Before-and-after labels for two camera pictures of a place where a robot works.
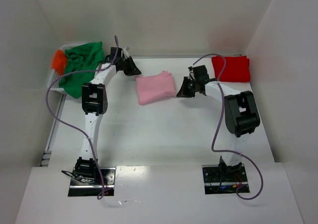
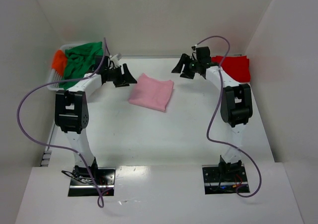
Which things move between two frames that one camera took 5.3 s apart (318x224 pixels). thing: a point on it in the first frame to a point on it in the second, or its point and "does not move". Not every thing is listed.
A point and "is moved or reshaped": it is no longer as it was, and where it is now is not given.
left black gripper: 126,65 to 119,75
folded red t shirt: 237,68 does not move
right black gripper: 190,85 to 190,66
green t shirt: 82,57 does not move
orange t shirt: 58,61 does not move
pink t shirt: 152,88 is moved or reshaped
